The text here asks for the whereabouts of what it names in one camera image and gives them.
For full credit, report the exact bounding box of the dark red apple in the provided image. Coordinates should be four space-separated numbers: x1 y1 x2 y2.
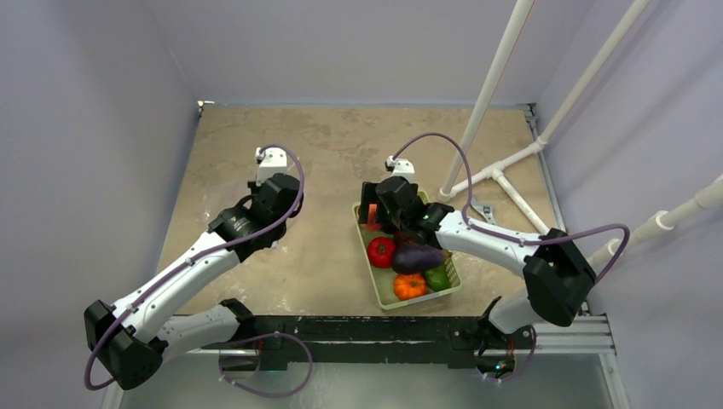
392 231 415 246

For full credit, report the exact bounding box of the peach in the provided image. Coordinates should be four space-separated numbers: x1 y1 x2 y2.
364 204 382 231

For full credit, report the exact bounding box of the red tomato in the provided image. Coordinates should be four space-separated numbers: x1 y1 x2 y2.
367 237 396 268

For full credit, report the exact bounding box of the purple eggplant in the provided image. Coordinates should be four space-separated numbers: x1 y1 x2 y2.
391 244 445 274

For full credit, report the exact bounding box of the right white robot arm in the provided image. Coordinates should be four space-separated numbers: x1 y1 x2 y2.
358 176 597 347

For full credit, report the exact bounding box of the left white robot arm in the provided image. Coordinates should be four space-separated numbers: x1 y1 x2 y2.
83 173 305 390

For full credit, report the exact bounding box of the green plastic basket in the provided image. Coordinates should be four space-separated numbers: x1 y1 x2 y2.
356 224 463 310

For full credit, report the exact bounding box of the small orange pumpkin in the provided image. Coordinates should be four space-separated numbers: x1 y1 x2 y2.
392 274 427 301

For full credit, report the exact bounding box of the green orange mango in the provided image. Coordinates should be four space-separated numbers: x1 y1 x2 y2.
422 265 451 292

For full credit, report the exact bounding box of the metal adjustable wrench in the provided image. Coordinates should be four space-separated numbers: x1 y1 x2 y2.
471 196 498 226

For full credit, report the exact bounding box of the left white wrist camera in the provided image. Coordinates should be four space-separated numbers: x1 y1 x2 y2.
254 147 288 187

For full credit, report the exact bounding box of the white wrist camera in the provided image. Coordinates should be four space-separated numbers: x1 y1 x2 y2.
254 147 288 187
385 156 415 184

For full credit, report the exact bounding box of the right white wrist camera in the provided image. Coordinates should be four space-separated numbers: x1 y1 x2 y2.
385 156 415 184

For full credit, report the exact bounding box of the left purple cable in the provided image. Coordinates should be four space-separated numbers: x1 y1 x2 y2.
83 143 306 392

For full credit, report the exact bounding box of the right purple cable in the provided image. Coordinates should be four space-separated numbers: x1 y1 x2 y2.
390 131 632 284

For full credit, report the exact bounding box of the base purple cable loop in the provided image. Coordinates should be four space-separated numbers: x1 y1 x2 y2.
217 331 315 400

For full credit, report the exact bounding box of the black base frame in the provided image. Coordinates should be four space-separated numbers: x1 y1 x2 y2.
217 299 536 380

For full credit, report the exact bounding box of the white pipe frame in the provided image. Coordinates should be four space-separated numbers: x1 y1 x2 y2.
438 1 722 246

